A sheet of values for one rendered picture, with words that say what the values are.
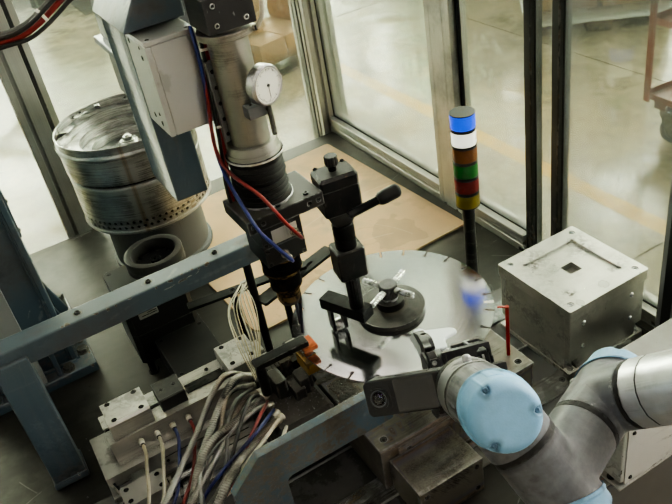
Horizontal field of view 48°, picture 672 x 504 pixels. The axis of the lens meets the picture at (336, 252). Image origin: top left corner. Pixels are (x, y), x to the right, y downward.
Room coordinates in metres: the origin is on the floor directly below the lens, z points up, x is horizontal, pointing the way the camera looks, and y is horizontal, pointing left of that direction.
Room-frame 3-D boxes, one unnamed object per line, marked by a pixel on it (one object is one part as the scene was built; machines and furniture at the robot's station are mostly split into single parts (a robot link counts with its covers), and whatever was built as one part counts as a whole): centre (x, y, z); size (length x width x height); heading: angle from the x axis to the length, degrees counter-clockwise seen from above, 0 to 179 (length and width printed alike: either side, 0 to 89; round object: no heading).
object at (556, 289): (1.04, -0.40, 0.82); 0.18 x 0.18 x 0.15; 24
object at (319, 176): (0.91, -0.02, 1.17); 0.06 x 0.05 x 0.20; 105
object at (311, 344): (0.88, 0.11, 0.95); 0.10 x 0.03 x 0.07; 114
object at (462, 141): (1.20, -0.26, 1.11); 0.05 x 0.04 x 0.03; 24
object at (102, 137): (1.59, 0.41, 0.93); 0.31 x 0.31 x 0.36
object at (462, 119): (1.20, -0.26, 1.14); 0.05 x 0.04 x 0.03; 24
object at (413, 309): (0.96, -0.07, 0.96); 0.11 x 0.11 x 0.03
